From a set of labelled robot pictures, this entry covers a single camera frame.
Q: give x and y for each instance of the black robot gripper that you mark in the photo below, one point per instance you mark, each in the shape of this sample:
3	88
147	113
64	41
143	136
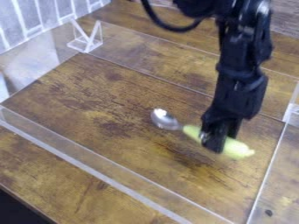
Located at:
241	87

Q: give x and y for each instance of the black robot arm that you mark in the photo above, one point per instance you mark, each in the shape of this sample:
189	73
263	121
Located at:
242	16

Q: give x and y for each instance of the clear acrylic right barrier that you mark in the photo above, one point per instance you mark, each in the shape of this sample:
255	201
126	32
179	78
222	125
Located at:
277	204

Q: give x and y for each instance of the clear acrylic barrier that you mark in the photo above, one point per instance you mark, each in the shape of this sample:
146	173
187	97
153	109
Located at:
163	200
277	204

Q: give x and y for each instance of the clear acrylic front barrier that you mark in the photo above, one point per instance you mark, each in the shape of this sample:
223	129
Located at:
163	200

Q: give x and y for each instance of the clear acrylic corner bracket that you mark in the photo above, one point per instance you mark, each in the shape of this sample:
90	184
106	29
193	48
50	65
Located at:
86	43

